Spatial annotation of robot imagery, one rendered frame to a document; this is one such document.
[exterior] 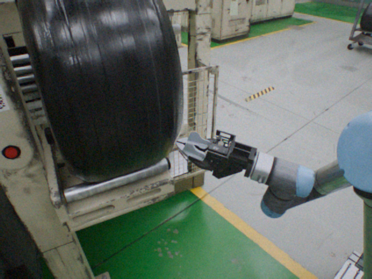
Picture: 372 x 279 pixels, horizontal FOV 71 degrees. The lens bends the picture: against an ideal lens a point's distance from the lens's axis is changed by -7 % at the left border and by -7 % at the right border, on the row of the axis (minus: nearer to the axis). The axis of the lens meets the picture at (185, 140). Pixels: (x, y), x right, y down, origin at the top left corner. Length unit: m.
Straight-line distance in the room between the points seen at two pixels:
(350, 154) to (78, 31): 0.51
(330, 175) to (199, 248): 1.18
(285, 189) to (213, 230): 1.19
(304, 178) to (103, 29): 0.55
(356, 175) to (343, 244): 1.58
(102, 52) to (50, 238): 0.73
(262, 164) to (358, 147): 0.29
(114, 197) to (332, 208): 1.68
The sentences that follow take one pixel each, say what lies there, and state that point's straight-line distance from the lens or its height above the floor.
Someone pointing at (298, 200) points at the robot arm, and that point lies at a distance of 0.81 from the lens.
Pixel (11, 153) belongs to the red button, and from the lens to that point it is 0.84.
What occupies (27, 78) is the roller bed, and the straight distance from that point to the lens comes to 1.18.
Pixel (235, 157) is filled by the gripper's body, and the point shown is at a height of 1.07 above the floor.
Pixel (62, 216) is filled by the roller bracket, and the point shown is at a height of 0.88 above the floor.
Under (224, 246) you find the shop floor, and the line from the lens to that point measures 1.80.
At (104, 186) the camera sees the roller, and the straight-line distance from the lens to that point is 0.86.
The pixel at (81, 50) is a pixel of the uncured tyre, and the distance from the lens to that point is 0.56.
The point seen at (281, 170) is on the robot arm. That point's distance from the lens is 0.69.
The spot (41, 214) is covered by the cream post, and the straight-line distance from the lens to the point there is 1.00.
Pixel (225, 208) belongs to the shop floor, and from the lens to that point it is 1.99.
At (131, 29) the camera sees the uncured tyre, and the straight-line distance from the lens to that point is 0.58.
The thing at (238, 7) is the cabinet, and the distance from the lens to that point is 5.59.
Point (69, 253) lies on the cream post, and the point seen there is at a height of 0.56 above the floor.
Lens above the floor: 1.50
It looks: 36 degrees down
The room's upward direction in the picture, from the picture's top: straight up
